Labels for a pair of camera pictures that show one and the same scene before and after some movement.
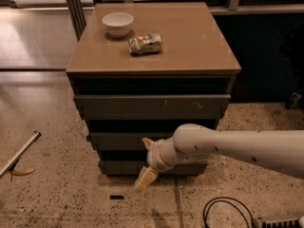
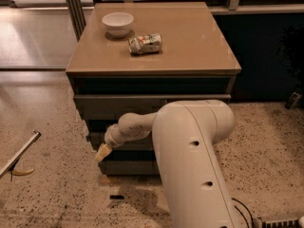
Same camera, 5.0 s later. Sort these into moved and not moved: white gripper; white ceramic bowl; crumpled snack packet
Moved: white gripper
Not moved: crumpled snack packet; white ceramic bowl
